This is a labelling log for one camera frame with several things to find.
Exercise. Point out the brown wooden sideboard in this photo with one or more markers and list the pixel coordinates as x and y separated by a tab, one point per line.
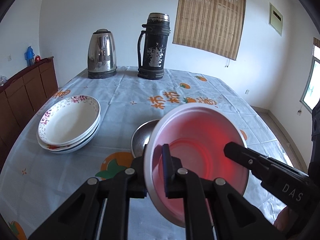
21	97

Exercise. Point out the blue thermos bottle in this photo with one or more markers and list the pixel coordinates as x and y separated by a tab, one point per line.
29	56

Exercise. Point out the stainless steel electric kettle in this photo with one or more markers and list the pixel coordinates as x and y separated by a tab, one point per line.
101	58

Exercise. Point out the white bowl pink flowers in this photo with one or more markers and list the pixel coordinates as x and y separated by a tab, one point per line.
69	120

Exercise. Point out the person right hand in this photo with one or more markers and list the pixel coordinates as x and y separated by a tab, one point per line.
285	219

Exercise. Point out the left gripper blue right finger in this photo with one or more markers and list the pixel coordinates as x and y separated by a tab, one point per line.
173	186

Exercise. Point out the red plastic bowl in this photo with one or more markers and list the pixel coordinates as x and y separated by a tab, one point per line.
196	134

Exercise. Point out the white plate red flowers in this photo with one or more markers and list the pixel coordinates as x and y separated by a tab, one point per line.
62	148

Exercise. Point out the crumpled plastic bag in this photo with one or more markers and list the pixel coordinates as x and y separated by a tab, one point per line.
3	80

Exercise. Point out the bamboo window blind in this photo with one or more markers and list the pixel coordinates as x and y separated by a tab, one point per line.
214	26

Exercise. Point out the green framed window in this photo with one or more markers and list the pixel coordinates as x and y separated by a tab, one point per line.
310	96

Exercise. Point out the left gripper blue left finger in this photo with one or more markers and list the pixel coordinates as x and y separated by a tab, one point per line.
137	182

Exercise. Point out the stainless steel bowl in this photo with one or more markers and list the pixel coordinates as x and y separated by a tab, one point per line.
141	137

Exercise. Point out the small red object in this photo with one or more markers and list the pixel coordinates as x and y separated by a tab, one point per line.
37	58

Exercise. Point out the black thermos flask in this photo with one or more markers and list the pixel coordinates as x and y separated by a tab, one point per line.
152	46

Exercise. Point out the wall electrical panel box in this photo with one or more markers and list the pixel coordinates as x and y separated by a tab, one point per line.
276	20

